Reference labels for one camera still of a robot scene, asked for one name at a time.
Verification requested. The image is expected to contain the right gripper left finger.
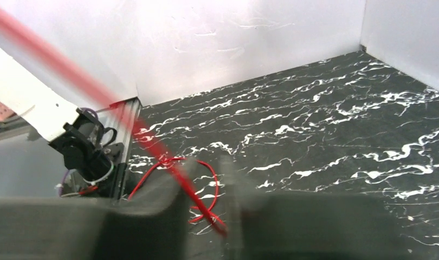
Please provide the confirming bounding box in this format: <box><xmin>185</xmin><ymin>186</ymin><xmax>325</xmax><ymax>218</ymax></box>
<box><xmin>0</xmin><ymin>175</ymin><xmax>190</xmax><ymax>259</ymax></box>

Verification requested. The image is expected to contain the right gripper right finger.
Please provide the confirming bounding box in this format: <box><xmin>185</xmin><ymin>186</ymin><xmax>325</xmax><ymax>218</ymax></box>
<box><xmin>219</xmin><ymin>156</ymin><xmax>439</xmax><ymax>259</ymax></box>

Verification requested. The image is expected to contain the red headphone cable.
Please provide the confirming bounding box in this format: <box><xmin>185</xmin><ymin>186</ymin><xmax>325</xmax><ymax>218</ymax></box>
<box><xmin>0</xmin><ymin>2</ymin><xmax>228</xmax><ymax>238</ymax></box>

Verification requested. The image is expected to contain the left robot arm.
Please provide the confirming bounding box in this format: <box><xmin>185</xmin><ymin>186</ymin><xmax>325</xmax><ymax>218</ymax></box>
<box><xmin>0</xmin><ymin>48</ymin><xmax>114</xmax><ymax>186</ymax></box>

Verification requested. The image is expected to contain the black front mounting rail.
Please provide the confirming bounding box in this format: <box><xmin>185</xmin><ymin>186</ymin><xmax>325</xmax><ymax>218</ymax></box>
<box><xmin>60</xmin><ymin>97</ymin><xmax>143</xmax><ymax>200</ymax></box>

